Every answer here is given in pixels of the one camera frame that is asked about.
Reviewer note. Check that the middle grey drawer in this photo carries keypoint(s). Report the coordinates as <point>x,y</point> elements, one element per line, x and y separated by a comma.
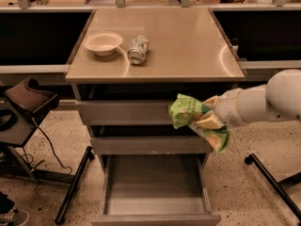
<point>150,145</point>

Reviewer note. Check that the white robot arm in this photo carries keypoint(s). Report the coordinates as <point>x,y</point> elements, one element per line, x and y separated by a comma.
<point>277,100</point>

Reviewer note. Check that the top grey drawer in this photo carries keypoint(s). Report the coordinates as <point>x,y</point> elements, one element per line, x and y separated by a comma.
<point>128,112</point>

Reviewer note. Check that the grey drawer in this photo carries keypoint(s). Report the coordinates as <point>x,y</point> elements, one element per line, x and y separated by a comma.
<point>128,112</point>
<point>150,145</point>
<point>155,190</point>

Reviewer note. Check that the grey drawer cabinet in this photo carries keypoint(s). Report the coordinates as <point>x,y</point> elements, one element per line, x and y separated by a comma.
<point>187,54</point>

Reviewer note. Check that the black side stand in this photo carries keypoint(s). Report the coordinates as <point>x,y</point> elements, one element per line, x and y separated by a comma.
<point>15,133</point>

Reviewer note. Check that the bottom grey drawer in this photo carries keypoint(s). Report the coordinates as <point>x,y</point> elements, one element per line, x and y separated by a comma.
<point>155,190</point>

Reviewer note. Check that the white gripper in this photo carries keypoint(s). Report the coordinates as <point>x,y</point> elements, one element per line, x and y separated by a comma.
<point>229,108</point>

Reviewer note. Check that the green rice chip bag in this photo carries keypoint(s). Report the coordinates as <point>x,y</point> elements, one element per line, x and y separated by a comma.
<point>183,111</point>

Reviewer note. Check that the crushed soda can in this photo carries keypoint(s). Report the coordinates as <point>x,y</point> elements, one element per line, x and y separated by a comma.
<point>138,49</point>

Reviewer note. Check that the sneaker shoe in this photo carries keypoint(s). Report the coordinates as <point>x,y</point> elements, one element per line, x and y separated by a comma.
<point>14,217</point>

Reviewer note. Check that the black headset cradle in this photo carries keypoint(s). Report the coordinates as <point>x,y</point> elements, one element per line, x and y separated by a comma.
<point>30,101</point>

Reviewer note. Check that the black stand leg right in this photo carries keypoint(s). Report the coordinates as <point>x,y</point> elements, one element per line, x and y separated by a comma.
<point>279,186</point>

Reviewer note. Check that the white paper bowl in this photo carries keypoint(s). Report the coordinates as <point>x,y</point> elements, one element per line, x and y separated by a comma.
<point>103,44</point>

